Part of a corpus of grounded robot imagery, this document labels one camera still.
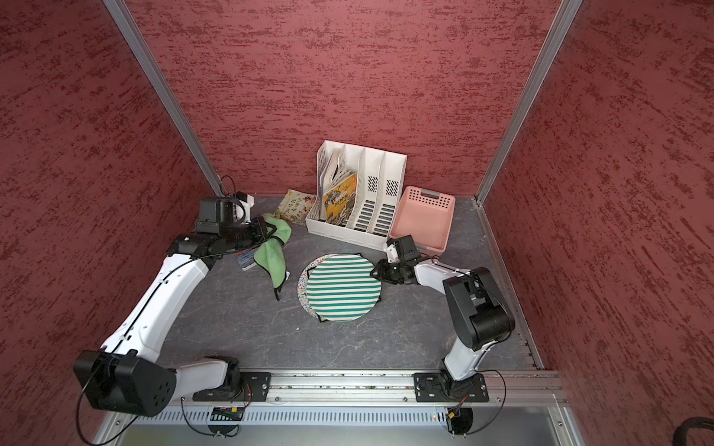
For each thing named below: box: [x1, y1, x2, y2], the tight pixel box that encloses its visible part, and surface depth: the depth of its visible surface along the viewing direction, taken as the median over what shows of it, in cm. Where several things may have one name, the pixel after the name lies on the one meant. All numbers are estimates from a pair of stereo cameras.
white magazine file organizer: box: [304, 140, 409, 251], surface depth 105 cm
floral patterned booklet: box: [274, 189, 318, 226], surface depth 120 cm
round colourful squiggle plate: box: [297, 252, 339, 316], surface depth 94 cm
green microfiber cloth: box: [253, 212, 292, 302], surface depth 80 cm
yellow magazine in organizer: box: [323, 173, 357, 226], surface depth 102 cm
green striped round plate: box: [305, 254, 382, 322], surface depth 92 cm
